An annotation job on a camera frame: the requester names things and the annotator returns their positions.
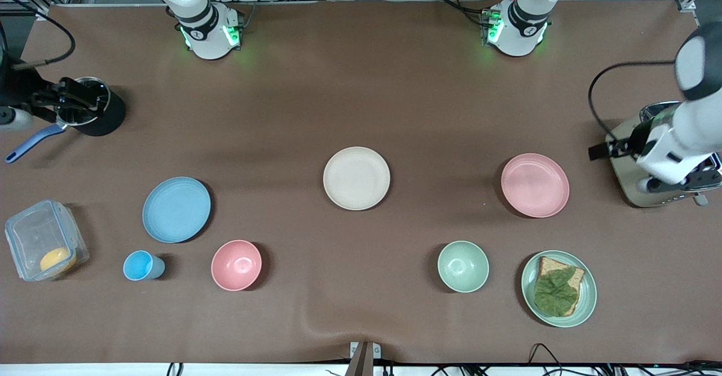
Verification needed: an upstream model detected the pink plate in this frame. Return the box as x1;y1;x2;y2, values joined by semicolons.
501;153;570;219

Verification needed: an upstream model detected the blue plate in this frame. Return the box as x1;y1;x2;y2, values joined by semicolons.
142;176;212;244

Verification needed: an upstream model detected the beige chrome toaster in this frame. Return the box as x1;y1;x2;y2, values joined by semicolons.
605;101;722;209

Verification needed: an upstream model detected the brown bread slice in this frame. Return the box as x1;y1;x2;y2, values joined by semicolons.
536;256;586;317

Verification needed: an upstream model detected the clear plastic container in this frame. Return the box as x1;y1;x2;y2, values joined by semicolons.
5;199;90;282

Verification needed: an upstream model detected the green lettuce leaf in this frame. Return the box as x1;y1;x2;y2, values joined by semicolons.
534;268;580;316

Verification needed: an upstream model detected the green plate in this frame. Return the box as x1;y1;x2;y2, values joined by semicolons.
521;250;597;328

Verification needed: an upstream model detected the orange food piece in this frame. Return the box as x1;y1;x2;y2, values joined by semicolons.
39;247;77;273

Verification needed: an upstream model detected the blue cup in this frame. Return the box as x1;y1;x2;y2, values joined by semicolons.
123;250;166;281

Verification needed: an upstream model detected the green bowl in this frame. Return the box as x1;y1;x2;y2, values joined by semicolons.
437;241;490;293

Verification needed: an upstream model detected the pink bowl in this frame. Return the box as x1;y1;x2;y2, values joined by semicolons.
211;240;263;292

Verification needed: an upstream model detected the beige plate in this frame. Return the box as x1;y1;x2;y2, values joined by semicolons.
323;147;391;211

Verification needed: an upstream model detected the brown table cloth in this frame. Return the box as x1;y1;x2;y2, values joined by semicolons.
0;1;722;365

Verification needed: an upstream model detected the black saucepan blue handle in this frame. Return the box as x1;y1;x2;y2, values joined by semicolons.
5;76;126;164

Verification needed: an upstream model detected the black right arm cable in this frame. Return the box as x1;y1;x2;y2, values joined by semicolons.
10;10;76;72

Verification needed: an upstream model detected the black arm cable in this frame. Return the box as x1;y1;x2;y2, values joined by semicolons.
588;59;677;140
10;10;76;72

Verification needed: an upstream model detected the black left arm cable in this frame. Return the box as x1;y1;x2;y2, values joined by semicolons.
588;59;677;140

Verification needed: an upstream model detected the black looped floor cable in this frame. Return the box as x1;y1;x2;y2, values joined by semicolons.
529;343;567;376

